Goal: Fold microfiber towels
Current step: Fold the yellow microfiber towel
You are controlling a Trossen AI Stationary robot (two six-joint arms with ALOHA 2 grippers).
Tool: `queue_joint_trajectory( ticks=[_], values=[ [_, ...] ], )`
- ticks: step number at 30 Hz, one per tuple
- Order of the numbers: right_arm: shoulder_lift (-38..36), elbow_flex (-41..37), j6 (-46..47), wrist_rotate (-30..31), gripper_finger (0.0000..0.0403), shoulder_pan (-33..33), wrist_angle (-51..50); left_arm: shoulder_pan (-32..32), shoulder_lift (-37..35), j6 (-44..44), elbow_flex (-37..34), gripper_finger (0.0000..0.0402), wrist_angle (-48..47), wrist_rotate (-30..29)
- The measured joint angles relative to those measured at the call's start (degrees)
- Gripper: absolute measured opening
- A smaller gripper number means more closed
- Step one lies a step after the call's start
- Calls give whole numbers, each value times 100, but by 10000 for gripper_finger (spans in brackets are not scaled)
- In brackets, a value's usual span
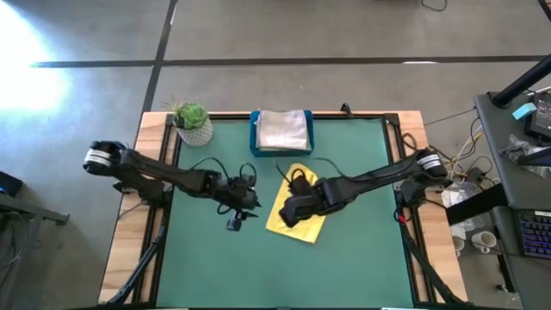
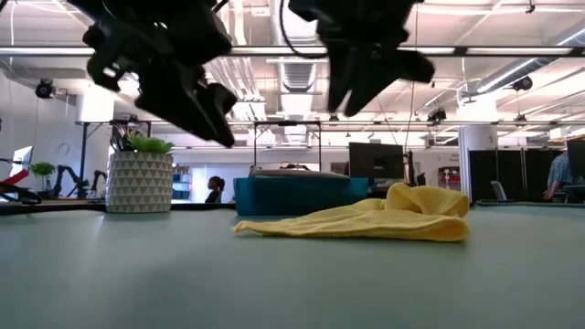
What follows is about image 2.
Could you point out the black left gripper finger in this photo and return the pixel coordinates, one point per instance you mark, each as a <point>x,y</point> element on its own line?
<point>221,114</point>
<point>178,105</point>

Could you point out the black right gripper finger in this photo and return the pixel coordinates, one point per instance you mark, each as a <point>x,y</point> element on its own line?
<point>365,87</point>
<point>340,77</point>

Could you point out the yellow microfiber towel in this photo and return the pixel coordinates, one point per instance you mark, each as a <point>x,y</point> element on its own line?
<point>365,224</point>

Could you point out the black background robot arm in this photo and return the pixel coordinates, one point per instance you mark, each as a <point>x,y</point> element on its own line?
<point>98,180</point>
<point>68,180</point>

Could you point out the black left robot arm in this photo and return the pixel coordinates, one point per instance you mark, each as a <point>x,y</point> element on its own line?
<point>114,7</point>

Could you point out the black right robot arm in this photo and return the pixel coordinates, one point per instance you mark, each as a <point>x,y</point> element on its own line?
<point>379,11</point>

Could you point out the person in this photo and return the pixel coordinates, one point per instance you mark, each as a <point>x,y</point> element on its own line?
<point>558,176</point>
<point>214,189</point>

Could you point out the succulent in triangle-patterned pot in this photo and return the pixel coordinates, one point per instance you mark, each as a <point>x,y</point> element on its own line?
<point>139,183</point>

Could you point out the blue plastic bin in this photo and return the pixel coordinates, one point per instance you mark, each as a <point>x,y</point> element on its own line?
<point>297,198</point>

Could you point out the red storage shelf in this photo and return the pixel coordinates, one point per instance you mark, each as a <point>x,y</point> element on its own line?
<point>449,178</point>

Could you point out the small green background plant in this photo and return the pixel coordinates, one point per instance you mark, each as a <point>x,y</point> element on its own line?
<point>42,170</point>

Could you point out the small tilted monitor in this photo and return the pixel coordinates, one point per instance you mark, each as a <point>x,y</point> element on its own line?
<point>23,160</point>

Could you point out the black room partition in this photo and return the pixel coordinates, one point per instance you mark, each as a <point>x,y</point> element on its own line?
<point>503,169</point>

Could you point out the red padded bar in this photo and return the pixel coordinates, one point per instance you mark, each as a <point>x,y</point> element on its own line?
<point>18,177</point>

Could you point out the grey office chair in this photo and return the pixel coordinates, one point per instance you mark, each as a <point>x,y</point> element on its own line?
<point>498,191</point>

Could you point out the green table mat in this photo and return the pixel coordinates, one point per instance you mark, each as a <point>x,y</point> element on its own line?
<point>274,283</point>

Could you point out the black background rig frame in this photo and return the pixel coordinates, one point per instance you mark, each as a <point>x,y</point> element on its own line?
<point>287,123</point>

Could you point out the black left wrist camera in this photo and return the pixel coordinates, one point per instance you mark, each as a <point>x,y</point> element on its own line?
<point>196,39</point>

